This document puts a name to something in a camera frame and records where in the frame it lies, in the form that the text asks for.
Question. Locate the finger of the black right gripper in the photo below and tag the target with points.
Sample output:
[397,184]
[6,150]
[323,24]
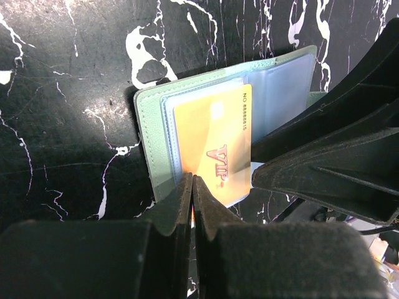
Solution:
[358,177]
[371,85]

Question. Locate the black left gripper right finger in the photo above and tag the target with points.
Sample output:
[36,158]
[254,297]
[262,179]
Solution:
[284,260]

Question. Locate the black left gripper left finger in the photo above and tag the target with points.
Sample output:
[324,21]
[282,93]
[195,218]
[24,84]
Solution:
[146,257]

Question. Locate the mint green card holder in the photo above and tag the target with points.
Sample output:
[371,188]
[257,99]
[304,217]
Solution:
[280,92]

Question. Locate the gold VIP credit card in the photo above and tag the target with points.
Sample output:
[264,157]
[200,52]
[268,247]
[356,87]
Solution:
[214,139]

